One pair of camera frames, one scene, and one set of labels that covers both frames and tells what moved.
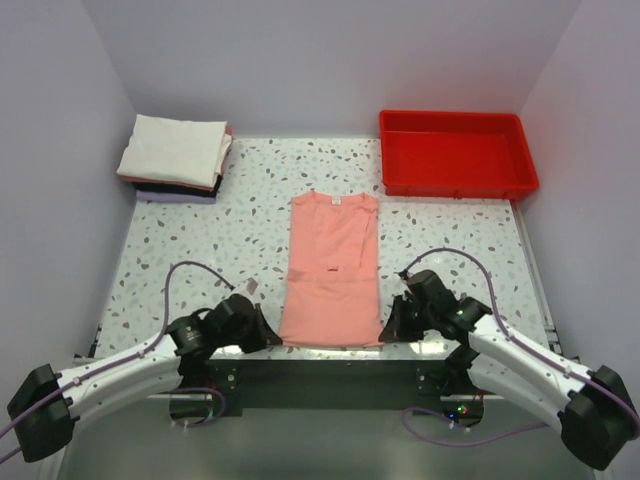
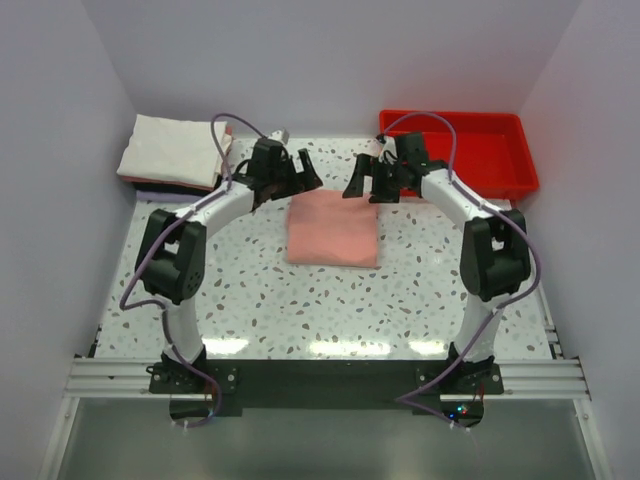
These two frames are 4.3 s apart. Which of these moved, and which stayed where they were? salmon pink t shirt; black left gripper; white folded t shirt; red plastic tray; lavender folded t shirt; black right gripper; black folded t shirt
Moved: black right gripper; black left gripper; salmon pink t shirt
Stayed: black folded t shirt; red plastic tray; white folded t shirt; lavender folded t shirt
